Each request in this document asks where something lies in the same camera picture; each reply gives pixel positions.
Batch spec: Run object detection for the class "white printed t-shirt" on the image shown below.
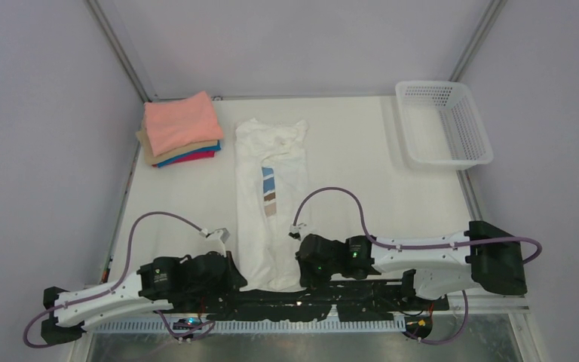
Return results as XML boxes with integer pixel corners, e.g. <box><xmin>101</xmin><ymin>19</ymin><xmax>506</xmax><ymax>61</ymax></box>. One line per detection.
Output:
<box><xmin>234</xmin><ymin>118</ymin><xmax>308</xmax><ymax>293</ymax></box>

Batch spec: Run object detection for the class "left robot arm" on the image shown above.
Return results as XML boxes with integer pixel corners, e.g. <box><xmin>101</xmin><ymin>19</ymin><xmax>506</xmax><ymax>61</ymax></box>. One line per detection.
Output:
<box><xmin>41</xmin><ymin>252</ymin><xmax>247</xmax><ymax>345</ymax></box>

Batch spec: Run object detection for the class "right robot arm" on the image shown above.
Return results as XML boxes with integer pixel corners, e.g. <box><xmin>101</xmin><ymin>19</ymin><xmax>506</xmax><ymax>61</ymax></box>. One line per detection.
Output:
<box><xmin>289</xmin><ymin>221</ymin><xmax>528</xmax><ymax>310</ymax></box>

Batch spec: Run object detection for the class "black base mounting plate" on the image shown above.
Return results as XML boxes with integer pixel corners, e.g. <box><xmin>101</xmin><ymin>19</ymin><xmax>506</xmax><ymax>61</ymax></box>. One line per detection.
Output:
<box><xmin>181</xmin><ymin>279</ymin><xmax>449</xmax><ymax>322</ymax></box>

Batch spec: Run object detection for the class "folded magenta t-shirt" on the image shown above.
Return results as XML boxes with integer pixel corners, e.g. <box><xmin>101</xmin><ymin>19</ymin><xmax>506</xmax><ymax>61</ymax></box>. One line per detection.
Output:
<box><xmin>170</xmin><ymin>150</ymin><xmax>216</xmax><ymax>164</ymax></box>

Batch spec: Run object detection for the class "folded pink t-shirt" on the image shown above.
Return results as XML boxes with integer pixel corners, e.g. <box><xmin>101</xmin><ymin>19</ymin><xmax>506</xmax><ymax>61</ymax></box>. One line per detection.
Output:
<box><xmin>143</xmin><ymin>91</ymin><xmax>224</xmax><ymax>155</ymax></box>

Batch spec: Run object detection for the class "folded tan t-shirt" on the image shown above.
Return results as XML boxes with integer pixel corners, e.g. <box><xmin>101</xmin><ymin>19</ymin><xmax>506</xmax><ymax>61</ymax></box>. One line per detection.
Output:
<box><xmin>136</xmin><ymin>129</ymin><xmax>220</xmax><ymax>167</ymax></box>

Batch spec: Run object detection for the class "white plastic laundry basket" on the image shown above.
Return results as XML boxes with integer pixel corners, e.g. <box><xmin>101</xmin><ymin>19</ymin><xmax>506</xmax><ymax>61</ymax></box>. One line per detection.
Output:
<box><xmin>395</xmin><ymin>81</ymin><xmax>494</xmax><ymax>171</ymax></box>

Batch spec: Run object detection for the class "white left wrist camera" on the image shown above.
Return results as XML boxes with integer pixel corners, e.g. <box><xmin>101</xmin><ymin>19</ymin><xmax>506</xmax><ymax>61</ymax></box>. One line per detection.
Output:
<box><xmin>200</xmin><ymin>228</ymin><xmax>230</xmax><ymax>254</ymax></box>

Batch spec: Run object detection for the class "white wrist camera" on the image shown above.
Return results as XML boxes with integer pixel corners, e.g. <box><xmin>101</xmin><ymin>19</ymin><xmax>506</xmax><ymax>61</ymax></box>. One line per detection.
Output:
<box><xmin>200</xmin><ymin>228</ymin><xmax>230</xmax><ymax>254</ymax></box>
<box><xmin>288</xmin><ymin>225</ymin><xmax>303</xmax><ymax>240</ymax></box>

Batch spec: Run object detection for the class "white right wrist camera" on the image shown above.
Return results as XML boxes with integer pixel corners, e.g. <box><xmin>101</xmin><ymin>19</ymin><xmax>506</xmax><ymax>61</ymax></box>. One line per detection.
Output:
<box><xmin>288</xmin><ymin>225</ymin><xmax>303</xmax><ymax>240</ymax></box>

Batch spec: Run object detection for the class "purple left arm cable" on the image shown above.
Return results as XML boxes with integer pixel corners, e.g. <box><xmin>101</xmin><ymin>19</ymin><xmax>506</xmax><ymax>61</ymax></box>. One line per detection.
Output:
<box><xmin>23</xmin><ymin>211</ymin><xmax>216</xmax><ymax>349</ymax></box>

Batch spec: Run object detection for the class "white slotted cable duct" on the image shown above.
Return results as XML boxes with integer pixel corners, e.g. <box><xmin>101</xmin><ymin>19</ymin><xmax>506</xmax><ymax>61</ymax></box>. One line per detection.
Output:
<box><xmin>94</xmin><ymin>316</ymin><xmax>406</xmax><ymax>334</ymax></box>

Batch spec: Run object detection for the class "aluminium frame rail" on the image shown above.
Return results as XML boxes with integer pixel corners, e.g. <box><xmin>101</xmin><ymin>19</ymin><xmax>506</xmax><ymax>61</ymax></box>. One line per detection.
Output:
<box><xmin>84</xmin><ymin>0</ymin><xmax>158</xmax><ymax>102</ymax></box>

